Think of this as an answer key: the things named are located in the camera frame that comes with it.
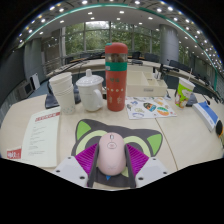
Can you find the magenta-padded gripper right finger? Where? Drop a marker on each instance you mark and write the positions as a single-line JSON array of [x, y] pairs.
[[151, 170]]

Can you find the red and white magazine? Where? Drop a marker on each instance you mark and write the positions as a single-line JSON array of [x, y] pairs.
[[14, 154]]

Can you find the group of dark office chairs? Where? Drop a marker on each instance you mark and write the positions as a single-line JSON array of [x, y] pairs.
[[150, 57]]

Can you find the pink computer mouse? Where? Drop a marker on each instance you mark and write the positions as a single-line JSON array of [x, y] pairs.
[[111, 155]]

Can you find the white lidded ceramic mug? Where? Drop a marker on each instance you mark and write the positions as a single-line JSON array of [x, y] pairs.
[[89, 93]]

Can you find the cream desk organizer box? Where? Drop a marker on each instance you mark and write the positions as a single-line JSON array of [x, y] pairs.
[[146, 85]]

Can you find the group of ceiling lights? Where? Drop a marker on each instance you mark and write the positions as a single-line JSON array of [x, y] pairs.
[[121, 12]]

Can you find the colourful sticker sheet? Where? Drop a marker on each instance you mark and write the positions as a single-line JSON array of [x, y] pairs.
[[150, 108]]

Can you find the white printed paper sheet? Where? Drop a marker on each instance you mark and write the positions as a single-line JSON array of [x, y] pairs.
[[41, 138]]

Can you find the printed paper cup with straw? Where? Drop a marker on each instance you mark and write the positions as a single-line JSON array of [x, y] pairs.
[[183, 93]]

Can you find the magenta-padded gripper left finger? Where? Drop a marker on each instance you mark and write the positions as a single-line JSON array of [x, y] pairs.
[[70, 170]]

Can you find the red drink bottle green band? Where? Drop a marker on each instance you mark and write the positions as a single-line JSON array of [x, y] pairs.
[[116, 83]]

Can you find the cat face mouse pad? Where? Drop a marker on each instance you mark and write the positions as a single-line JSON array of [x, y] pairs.
[[100, 128]]

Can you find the blue and white book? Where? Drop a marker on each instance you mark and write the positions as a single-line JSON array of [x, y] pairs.
[[206, 115]]

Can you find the stack of white paper cups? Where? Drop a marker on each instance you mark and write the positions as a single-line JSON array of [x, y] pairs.
[[63, 91]]

